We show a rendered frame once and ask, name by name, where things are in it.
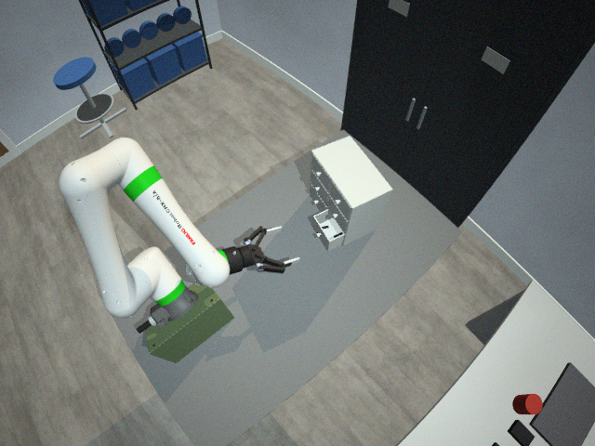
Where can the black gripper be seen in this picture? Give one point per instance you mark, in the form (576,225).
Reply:
(257,254)

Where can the grey drawer front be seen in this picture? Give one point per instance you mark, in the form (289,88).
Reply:
(337,215)
(317,199)
(321,190)
(325,219)
(340,201)
(320,172)

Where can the small beige chest of grey drawers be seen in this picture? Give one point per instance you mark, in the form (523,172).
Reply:
(364,188)

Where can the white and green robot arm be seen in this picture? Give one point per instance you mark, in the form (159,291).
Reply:
(84,185)

